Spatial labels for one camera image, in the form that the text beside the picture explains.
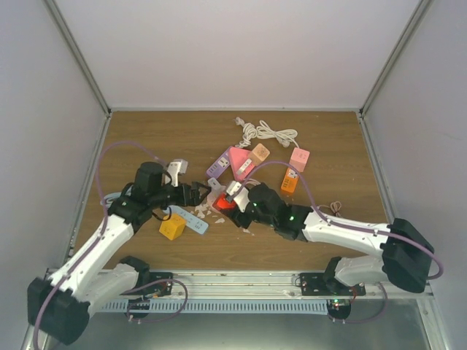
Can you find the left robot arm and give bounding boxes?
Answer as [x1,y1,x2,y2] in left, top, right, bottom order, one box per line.
[27,160,211,347]

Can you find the red cube socket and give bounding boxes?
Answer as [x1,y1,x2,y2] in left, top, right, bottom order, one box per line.
[212,193,236,212]

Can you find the pink round power socket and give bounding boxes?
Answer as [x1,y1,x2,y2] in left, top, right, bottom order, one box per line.
[206,191,220,213]

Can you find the blue power strip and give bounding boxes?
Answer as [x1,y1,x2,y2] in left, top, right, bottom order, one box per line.
[100,191,209,236]

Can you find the yellow cube socket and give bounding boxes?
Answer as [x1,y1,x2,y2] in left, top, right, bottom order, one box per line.
[159,214,187,241]

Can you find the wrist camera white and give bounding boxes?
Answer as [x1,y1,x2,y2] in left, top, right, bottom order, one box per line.
[165,159,188,187]
[225,181,250,212]

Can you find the beige cube socket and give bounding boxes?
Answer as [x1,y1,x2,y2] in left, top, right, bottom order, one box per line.
[248,143,270,166]

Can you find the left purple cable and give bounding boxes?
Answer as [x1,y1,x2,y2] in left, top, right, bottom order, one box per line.
[31,141,169,349]

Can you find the orange power strip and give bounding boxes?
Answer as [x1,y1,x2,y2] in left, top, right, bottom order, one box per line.
[280,168,299,195]

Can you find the white cord of orange strip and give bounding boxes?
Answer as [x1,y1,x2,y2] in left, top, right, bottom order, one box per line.
[255,120,301,149]

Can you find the left metal frame post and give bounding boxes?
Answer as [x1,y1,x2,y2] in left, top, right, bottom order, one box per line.
[43,0,112,118]

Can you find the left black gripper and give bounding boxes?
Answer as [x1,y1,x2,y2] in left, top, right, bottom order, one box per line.
[150,181,212,209]

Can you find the aluminium front rail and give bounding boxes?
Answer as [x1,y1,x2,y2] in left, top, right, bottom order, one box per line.
[170,270,433,301]

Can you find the slotted cable duct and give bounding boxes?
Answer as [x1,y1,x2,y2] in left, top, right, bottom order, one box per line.
[87,299,329,314]

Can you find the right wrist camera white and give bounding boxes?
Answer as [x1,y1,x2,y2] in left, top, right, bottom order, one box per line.
[225,181,250,212]

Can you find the white usb charger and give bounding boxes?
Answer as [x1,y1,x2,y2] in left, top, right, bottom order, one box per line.
[318,201,342,217]

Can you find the grey white charger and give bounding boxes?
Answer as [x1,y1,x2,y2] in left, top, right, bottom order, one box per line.
[207,177,225,193]

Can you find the white square plug adapter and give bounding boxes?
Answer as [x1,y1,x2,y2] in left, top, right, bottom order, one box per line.
[236,158,252,175]

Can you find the metal frame post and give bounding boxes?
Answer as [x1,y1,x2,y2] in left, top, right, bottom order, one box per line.
[358,0,433,118]
[43,0,112,118]

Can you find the pink cube socket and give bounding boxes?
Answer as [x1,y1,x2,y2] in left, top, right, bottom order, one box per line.
[289,147,310,173]

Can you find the purple power strip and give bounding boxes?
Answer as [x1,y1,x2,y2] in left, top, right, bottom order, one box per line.
[206,147,231,179]

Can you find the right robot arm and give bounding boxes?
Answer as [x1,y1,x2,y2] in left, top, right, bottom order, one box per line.
[225,182,434,295]

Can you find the pink triangular power strip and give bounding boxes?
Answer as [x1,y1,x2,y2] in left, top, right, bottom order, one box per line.
[229,147,255,182]

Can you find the right metal frame post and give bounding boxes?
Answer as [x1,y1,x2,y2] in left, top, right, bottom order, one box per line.
[358,0,433,118]

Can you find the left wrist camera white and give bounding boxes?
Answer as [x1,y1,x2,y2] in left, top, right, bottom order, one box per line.
[165,159,188,187]

